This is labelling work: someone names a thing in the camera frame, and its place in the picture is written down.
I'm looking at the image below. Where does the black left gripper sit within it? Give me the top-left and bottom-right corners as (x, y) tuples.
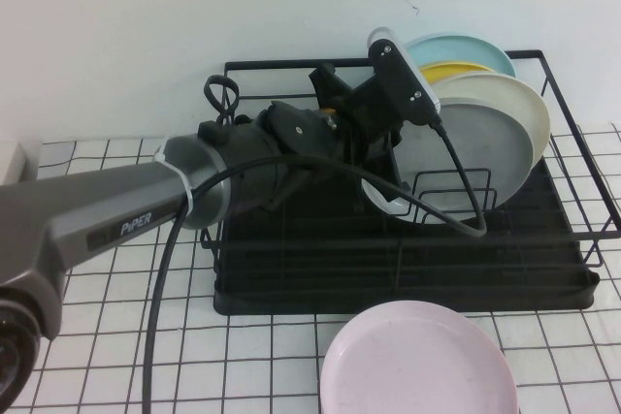
(309, 63), (408, 190)

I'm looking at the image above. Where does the grey plate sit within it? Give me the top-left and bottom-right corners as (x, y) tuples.
(360, 102), (536, 227)

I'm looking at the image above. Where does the yellow plate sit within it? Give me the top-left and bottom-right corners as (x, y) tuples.
(417, 60), (497, 86)

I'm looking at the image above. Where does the cream white plate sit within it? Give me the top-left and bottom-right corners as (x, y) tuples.
(430, 71), (552, 169)

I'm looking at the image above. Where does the light blue plate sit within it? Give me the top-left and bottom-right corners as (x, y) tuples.
(404, 34), (517, 79)

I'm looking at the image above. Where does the pink plate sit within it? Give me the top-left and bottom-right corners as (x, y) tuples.
(319, 300), (521, 414)

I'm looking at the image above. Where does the black plastic drip tray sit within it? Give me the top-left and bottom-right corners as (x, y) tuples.
(212, 114), (602, 317)

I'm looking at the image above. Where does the white grid-pattern tablecloth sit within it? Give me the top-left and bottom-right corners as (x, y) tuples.
(0, 124), (621, 414)

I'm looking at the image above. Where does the white box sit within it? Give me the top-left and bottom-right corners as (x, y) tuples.
(0, 141), (43, 186)

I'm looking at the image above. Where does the black wire dish rack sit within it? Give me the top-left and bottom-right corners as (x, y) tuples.
(199, 48), (621, 285)

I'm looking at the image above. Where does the small black cable loop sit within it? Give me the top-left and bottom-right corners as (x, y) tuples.
(202, 74), (242, 127)

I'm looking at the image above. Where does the white cable tie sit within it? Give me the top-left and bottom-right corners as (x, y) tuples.
(153, 141), (197, 214)

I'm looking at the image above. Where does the long black camera cable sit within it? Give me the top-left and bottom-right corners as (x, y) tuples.
(142, 117), (488, 414)

